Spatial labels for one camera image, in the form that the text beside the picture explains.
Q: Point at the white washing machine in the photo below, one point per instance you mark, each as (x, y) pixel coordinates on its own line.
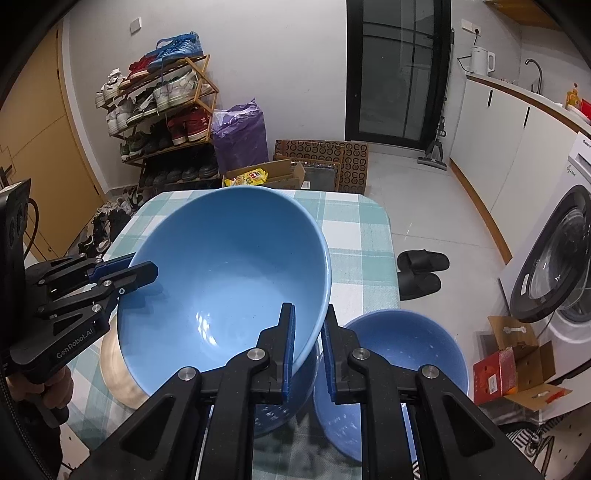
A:
(554, 258)

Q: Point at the purple plastic bag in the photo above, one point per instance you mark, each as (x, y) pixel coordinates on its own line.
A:
(240, 138)

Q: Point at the cream plate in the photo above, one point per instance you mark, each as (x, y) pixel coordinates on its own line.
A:
(120, 374)

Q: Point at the white wall switch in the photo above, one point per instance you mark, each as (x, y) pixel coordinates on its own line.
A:
(135, 25)

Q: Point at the yellow snack packet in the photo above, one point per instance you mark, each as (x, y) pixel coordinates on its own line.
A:
(249, 177)

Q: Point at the black glass door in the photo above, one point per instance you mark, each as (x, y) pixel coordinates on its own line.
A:
(397, 69)

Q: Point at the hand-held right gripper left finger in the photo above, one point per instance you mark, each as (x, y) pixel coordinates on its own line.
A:
(288, 350)

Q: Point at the wooden wall cabinet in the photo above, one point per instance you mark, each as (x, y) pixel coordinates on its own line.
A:
(521, 9)

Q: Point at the shoe rack with shoes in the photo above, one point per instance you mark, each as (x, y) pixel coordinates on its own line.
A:
(180, 90)

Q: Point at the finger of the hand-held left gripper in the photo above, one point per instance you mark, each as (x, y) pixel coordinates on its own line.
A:
(138, 274)
(111, 266)

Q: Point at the white kettle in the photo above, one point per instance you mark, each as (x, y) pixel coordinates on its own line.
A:
(480, 60)

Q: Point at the dark grey sheet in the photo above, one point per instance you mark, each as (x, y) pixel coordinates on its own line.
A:
(321, 177)

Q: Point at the white base cabinet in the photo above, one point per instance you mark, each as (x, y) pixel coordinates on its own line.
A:
(498, 138)

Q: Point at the wooden door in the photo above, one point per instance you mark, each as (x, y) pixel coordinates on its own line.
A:
(41, 129)

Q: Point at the pile of shoes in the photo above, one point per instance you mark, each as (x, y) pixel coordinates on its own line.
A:
(106, 226)

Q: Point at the yellow bottle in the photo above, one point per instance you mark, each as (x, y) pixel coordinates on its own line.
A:
(574, 97)

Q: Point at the red box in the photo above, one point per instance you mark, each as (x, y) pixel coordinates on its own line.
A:
(494, 376)

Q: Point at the grey stick vacuum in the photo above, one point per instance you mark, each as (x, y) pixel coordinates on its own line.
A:
(436, 147)

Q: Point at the chrome faucet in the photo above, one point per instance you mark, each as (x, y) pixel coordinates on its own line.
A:
(538, 74)

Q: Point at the blue bowl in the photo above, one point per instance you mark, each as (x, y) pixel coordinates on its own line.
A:
(277, 410)
(392, 350)
(221, 267)

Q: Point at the patterned flat cardboard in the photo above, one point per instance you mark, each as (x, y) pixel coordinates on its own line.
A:
(353, 166)

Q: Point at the white wall socket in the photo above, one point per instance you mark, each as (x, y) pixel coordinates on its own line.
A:
(473, 30)

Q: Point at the brown cardboard box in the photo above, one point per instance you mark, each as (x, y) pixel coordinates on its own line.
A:
(531, 360)

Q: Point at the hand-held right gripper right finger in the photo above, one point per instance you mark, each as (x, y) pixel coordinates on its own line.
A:
(328, 360)

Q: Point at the person's left hand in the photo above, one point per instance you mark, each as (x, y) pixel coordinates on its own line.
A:
(60, 387)

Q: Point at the person's left forearm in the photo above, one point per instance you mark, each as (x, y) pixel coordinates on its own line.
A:
(32, 443)

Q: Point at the open cardboard box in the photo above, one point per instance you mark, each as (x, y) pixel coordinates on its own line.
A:
(281, 170)

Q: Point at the teal checked tablecloth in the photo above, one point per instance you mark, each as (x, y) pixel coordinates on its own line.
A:
(360, 230)

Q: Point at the black slipper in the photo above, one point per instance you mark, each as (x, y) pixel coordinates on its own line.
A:
(422, 261)
(418, 285)

